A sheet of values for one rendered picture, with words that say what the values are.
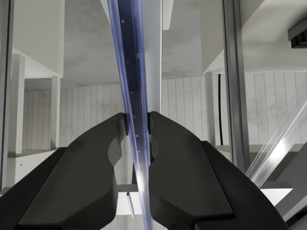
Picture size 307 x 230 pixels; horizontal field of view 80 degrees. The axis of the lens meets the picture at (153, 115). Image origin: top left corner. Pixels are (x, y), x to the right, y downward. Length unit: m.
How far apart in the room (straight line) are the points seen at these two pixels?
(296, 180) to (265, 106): 2.94
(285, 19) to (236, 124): 0.32
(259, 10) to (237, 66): 0.15
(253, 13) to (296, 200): 0.45
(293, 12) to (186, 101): 2.71
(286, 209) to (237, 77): 0.35
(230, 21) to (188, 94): 2.66
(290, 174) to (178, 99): 2.89
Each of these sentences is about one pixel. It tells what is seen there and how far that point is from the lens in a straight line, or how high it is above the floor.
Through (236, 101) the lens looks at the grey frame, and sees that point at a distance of 0.58.
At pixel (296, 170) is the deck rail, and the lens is 0.45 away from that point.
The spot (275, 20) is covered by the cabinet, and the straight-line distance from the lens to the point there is 0.67.
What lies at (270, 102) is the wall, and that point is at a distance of 3.40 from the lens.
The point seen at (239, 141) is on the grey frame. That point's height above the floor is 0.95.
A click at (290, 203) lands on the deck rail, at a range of 0.49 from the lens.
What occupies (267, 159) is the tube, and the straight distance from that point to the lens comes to 0.18.
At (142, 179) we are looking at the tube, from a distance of 0.18.
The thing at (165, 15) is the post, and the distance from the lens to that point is 0.19.
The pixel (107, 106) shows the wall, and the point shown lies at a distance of 3.65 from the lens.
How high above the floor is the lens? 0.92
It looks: 5 degrees down
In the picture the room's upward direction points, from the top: 179 degrees clockwise
